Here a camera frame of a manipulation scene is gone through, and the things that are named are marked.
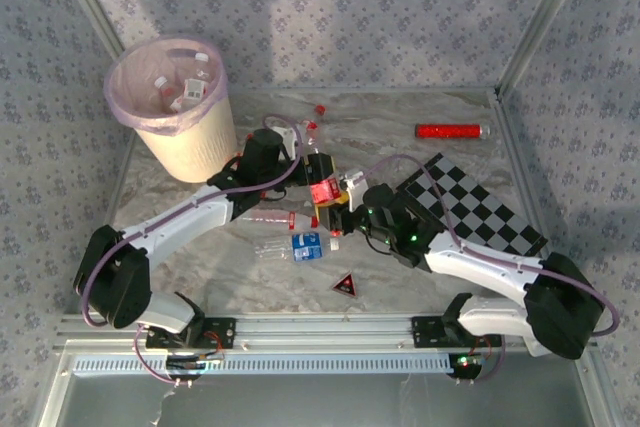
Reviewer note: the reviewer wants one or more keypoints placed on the clear bottle red label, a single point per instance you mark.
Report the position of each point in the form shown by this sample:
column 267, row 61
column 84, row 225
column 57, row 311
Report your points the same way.
column 325, row 192

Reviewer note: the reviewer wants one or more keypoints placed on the clear bottle blue Pepsi label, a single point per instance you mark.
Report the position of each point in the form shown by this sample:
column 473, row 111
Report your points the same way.
column 306, row 246

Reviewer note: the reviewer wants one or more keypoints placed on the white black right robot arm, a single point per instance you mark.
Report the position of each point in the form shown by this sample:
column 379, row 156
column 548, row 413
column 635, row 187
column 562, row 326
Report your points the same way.
column 480, row 259

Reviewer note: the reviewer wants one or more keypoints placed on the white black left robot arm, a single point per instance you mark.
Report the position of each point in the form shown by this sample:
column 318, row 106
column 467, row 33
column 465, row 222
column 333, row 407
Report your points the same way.
column 175, row 219

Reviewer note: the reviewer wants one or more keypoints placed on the cream plastic waste bin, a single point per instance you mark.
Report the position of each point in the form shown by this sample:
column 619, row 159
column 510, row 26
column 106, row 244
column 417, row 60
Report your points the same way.
column 195, row 147

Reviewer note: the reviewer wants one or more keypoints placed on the pink bin liner bag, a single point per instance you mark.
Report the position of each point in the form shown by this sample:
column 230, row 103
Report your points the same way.
column 125, row 97

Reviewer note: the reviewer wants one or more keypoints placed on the clear bottle red cap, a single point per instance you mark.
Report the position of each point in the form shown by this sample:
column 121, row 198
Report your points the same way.
column 270, row 220

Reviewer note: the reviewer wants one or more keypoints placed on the red black triangle sticker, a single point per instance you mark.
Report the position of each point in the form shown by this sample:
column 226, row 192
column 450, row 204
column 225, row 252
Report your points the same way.
column 345, row 288

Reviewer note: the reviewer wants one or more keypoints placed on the black white checkerboard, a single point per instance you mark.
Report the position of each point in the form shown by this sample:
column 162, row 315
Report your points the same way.
column 480, row 207

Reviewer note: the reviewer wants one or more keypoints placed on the red glitter tube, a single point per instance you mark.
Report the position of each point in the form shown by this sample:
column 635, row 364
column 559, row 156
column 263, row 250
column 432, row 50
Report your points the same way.
column 450, row 131

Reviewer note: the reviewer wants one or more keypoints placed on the small bottle white cap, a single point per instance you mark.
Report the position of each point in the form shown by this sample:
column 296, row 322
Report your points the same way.
column 161, row 82
column 201, row 58

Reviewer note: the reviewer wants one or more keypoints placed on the metal sheet tray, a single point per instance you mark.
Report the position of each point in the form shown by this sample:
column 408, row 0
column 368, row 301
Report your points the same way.
column 320, row 402

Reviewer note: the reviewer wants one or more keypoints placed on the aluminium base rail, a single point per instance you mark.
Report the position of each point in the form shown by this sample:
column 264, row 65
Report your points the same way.
column 320, row 329

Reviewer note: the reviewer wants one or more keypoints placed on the aluminium frame side rail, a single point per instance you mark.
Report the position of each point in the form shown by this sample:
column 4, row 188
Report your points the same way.
column 520, row 162

